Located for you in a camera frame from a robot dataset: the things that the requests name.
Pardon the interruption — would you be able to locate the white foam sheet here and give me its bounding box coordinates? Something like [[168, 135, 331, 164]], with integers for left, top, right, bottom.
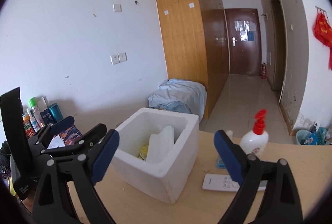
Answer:
[[146, 125, 175, 164]]

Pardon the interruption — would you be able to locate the white paper leaflet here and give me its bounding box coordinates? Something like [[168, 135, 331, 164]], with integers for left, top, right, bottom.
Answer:
[[47, 135, 65, 149]]

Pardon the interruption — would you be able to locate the colourful patterned mat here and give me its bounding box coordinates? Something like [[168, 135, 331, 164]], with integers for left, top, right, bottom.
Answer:
[[58, 125, 83, 146]]

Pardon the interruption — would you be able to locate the teal metal can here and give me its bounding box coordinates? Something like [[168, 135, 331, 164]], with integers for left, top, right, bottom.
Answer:
[[48, 103, 63, 122]]

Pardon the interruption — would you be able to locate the orange cap bottle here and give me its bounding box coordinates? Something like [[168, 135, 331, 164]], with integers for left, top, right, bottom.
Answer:
[[22, 113, 35, 138]]

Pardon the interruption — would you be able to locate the green cap spray bottle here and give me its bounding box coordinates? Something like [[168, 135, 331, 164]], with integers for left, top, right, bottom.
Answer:
[[29, 98, 45, 127]]

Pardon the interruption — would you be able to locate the white lotion pump bottle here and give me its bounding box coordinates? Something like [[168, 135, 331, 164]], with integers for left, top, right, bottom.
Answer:
[[240, 109, 269, 158]]

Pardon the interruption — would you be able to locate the white remote control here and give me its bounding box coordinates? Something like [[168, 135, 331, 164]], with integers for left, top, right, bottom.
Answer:
[[201, 173, 268, 192]]

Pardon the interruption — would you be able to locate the clear blue spray bottle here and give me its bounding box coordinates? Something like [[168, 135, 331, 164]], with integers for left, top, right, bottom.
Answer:
[[215, 129, 234, 170]]

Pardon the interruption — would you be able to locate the white styrofoam box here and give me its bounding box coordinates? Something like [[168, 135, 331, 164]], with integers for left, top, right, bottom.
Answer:
[[112, 108, 199, 204]]

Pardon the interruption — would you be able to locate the red fire extinguisher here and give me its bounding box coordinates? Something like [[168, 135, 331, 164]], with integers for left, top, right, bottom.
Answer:
[[261, 63, 267, 80]]

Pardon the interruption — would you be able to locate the wooden wardrobe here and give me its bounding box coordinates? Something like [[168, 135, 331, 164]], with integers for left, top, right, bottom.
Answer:
[[156, 0, 229, 119]]

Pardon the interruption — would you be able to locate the red hanging cloth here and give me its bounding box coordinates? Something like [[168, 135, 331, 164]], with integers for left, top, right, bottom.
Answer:
[[314, 13, 332, 70]]

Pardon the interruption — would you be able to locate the dark brown entrance door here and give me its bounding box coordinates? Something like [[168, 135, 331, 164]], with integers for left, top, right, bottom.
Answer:
[[225, 8, 262, 76]]

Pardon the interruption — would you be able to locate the white double wall socket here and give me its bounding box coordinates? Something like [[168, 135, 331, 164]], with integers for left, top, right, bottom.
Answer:
[[110, 52, 127, 65]]

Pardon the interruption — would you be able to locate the white wall switch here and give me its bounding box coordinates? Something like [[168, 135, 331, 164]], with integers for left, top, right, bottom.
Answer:
[[112, 4, 122, 12]]

